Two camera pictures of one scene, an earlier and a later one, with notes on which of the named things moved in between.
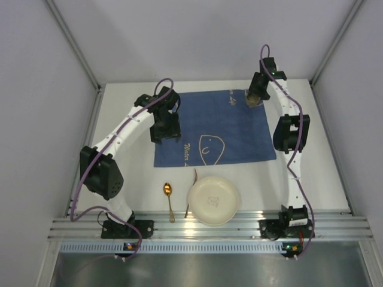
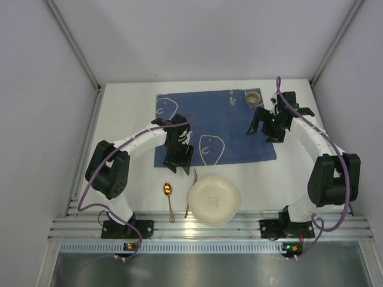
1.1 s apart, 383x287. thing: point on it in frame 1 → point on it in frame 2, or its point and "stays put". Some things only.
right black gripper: x=257 y=90 → x=264 y=125
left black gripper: x=165 y=131 → x=179 y=156
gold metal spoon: x=167 y=190 stays put
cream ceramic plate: x=213 y=200 stays put
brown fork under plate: x=193 y=184 stays put
